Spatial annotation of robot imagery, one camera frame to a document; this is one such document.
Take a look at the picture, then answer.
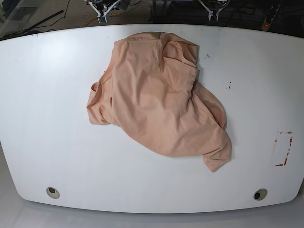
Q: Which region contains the left table cable grommet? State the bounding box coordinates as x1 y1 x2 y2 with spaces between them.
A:
46 187 60 199

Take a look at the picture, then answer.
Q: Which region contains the right table cable grommet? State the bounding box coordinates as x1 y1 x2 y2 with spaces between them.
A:
253 189 268 201

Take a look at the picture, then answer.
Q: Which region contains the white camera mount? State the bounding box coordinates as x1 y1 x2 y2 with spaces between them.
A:
198 0 231 21
86 0 121 23

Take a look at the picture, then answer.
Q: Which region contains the peach pink T-shirt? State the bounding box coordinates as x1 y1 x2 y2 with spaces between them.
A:
86 32 232 172

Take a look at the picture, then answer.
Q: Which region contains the table cable grommet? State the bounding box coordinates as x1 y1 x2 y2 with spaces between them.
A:
46 187 60 199
253 189 268 201

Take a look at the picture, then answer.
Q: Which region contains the red tape rectangle marking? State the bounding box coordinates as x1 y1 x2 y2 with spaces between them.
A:
272 131 293 167

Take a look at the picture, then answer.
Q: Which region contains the black power strip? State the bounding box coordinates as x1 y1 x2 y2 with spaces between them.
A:
261 0 281 31

